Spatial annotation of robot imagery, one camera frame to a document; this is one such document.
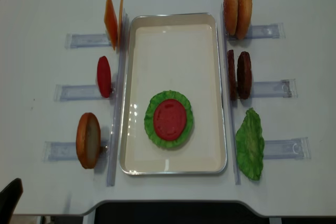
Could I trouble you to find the red tomato slice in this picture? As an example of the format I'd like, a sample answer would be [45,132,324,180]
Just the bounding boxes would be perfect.
[97,56,112,98]
[153,99,186,142]

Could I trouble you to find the green lettuce leaf on tray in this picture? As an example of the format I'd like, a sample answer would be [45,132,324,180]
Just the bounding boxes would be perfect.
[144,90,194,149]

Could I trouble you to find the left brown meat patty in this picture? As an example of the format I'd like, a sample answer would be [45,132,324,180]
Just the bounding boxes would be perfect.
[227,50,237,101]

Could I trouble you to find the brown meat patty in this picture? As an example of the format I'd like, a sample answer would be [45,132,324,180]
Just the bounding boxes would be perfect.
[237,51,252,100]
[227,50,237,101]

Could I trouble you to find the right brown meat patty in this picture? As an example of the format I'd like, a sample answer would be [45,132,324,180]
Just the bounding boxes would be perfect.
[237,51,252,100]

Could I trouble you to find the green lettuce leaf in rack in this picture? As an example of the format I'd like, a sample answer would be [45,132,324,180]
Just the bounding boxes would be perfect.
[235,108,265,181]

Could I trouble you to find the left orange cheese slice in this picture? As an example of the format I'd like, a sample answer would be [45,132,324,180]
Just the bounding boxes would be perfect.
[104,0,118,50]

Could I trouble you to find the orange cheese slice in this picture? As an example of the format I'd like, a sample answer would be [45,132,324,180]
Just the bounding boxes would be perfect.
[117,0,123,51]
[104,0,118,50]

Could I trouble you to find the right orange cheese slice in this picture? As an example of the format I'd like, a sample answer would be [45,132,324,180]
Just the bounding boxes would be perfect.
[117,0,123,51]

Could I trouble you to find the white rectangular metal tray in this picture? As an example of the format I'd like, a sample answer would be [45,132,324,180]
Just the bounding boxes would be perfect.
[119,13,227,176]

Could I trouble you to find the bun half on left rack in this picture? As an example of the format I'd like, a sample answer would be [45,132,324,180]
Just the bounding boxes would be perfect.
[76,112,101,169]

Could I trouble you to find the left golden bun half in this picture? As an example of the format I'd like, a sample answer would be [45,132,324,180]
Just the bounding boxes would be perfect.
[223,0,238,36]

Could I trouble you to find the golden bun half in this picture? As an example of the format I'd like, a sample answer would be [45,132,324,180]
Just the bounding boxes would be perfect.
[235,0,253,39]
[223,0,238,36]

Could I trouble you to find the left clear acrylic rack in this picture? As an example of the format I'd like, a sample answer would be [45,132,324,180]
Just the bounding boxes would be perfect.
[44,10,129,187]

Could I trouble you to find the right golden bun half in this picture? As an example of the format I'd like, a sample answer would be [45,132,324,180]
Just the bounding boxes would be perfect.
[235,0,253,39]

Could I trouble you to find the black object at table corner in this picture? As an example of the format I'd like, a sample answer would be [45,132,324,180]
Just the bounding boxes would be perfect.
[0,178,23,224]

